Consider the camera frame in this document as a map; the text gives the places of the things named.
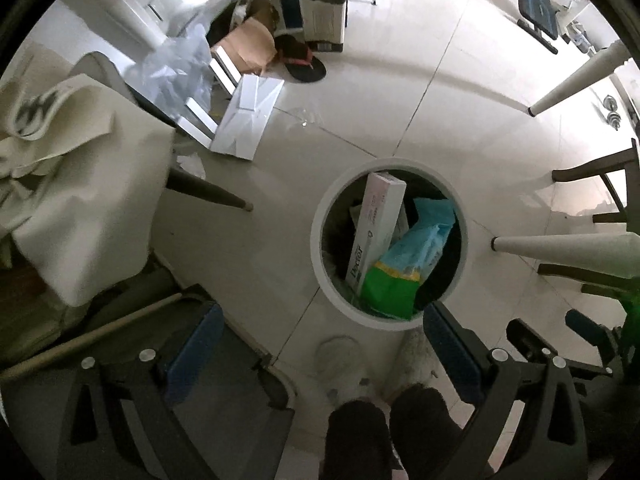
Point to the wooden stick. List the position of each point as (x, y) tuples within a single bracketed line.
[(100, 327)]

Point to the black and white carton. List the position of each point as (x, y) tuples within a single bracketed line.
[(322, 10)]

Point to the black weight bench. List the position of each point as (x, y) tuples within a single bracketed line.
[(537, 0)]

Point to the dark wooden chair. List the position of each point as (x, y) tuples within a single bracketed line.
[(590, 170)]

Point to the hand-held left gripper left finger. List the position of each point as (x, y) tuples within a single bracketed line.
[(195, 345)]

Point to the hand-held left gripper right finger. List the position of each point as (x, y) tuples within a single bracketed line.
[(450, 350)]

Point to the person's dark trousers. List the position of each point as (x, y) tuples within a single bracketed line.
[(360, 440)]

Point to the round white waste bin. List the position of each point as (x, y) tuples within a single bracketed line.
[(330, 280)]

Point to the green and blue packet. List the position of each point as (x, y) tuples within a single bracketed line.
[(405, 270)]

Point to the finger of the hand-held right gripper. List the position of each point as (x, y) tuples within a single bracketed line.
[(585, 322), (525, 335)]

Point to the black slipper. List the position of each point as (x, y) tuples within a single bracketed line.
[(302, 65)]

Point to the cream canvas tote bag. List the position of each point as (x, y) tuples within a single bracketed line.
[(90, 185)]

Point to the brown cardboard sheet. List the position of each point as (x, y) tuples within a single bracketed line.
[(247, 45)]

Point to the long white carton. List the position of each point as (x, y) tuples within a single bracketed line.
[(375, 240)]

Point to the crumpled white paper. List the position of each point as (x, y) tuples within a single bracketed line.
[(191, 164)]

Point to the clear plastic bag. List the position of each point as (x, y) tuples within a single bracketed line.
[(175, 67)]

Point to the flat white box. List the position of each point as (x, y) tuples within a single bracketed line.
[(245, 115)]

